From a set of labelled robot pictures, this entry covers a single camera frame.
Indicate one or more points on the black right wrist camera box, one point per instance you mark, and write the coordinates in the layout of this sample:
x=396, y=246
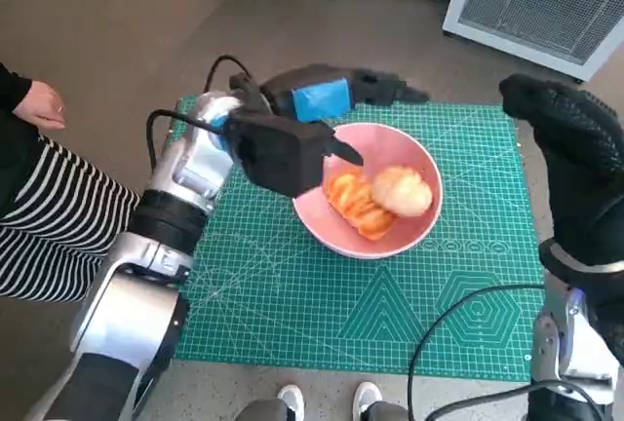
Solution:
x=609, y=323

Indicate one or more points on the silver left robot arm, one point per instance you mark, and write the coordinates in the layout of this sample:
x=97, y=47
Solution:
x=127, y=304

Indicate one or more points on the orange braided toy bread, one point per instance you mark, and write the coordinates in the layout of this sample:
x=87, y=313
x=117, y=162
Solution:
x=351, y=199

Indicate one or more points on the pale round toy bun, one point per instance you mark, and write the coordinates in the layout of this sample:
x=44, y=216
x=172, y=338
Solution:
x=402, y=192

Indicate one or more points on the person's hand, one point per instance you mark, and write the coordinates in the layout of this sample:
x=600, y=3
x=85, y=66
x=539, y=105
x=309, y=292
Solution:
x=41, y=106

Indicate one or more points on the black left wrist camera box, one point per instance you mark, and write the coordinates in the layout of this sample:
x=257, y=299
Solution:
x=283, y=158

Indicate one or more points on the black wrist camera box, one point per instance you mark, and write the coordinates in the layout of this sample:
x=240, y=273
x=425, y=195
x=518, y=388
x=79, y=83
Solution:
x=283, y=158
x=609, y=323

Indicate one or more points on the green cutting mat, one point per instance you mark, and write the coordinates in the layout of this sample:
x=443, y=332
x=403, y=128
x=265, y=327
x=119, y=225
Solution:
x=302, y=304

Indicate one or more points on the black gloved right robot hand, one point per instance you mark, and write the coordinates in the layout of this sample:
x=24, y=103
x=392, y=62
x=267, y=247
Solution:
x=585, y=158

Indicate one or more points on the white shoe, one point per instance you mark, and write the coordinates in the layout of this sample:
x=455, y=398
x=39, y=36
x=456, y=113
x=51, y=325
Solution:
x=366, y=397
x=291, y=399

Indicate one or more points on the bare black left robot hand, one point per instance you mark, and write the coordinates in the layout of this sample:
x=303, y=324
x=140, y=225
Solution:
x=322, y=94

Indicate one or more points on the white cabinet with mesh front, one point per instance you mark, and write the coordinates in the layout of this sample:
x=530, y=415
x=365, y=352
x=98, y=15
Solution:
x=526, y=2

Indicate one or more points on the grey trouser leg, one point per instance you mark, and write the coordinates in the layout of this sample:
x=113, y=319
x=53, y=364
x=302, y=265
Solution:
x=261, y=412
x=390, y=413

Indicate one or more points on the pink bowl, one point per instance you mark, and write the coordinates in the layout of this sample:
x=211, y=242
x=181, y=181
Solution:
x=390, y=145

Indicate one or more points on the person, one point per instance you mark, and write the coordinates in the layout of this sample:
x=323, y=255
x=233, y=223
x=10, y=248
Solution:
x=53, y=206

